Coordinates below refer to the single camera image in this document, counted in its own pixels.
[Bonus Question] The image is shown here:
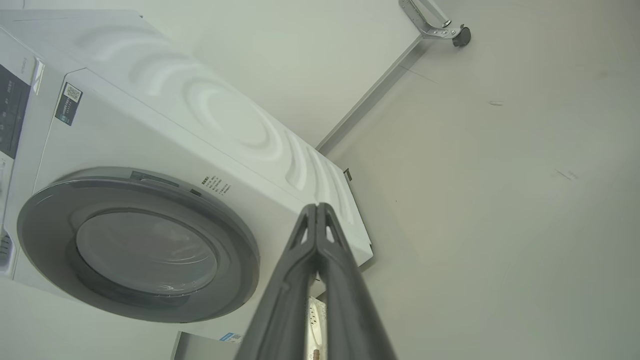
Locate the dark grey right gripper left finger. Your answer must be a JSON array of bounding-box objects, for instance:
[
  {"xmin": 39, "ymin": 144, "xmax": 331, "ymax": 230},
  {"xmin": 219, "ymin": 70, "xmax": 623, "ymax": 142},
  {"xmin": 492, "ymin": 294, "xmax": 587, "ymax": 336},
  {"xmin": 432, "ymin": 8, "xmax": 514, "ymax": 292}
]
[{"xmin": 235, "ymin": 203, "xmax": 321, "ymax": 360}]

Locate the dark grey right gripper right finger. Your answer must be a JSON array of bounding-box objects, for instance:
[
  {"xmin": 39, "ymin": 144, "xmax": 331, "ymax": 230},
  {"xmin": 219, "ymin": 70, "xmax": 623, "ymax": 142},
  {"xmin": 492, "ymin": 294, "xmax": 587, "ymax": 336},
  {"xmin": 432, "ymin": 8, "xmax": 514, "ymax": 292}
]
[{"xmin": 316, "ymin": 202, "xmax": 398, "ymax": 360}]

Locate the round black glass washer door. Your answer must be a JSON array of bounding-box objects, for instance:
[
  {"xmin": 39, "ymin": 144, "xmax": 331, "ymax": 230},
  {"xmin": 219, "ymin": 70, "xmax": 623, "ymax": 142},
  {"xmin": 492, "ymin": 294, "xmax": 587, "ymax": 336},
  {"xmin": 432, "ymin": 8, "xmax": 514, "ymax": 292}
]
[{"xmin": 16, "ymin": 166, "xmax": 261, "ymax": 324}]

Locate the cream perforated laundry basket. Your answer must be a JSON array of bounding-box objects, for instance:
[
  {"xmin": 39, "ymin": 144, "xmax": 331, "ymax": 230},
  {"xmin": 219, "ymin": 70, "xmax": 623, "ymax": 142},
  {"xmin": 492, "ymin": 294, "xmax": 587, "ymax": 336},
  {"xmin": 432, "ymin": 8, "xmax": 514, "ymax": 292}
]
[{"xmin": 306, "ymin": 295, "xmax": 328, "ymax": 360}]

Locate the white front-load washing machine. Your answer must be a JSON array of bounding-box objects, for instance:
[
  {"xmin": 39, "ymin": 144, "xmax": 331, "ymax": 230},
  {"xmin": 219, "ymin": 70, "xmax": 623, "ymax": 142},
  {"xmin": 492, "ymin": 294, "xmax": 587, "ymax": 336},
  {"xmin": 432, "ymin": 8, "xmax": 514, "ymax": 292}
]
[{"xmin": 0, "ymin": 9, "xmax": 375, "ymax": 346}]

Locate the black text instruction sticker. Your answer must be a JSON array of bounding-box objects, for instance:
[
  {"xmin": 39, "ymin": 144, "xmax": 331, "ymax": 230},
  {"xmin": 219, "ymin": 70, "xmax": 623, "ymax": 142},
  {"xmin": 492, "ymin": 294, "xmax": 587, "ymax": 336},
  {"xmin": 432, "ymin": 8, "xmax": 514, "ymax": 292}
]
[{"xmin": 201, "ymin": 175, "xmax": 232, "ymax": 195}]

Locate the white partition board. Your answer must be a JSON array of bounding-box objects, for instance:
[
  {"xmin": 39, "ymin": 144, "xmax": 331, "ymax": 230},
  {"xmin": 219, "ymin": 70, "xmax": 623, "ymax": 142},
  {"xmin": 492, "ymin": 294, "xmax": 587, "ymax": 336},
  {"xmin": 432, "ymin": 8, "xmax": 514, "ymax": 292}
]
[{"xmin": 22, "ymin": 0, "xmax": 436, "ymax": 151}]

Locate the black QR code sticker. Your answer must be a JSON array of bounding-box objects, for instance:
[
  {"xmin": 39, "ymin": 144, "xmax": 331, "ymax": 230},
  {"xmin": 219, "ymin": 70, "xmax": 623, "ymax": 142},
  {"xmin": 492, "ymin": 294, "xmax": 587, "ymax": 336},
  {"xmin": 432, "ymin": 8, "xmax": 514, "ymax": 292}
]
[{"xmin": 55, "ymin": 81, "xmax": 83, "ymax": 127}]

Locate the metal partition leg with caster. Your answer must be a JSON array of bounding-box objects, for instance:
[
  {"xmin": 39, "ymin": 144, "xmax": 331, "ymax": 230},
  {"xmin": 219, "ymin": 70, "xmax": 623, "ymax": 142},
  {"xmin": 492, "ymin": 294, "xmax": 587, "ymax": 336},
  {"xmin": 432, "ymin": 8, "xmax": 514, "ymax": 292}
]
[{"xmin": 398, "ymin": 0, "xmax": 472, "ymax": 48}]

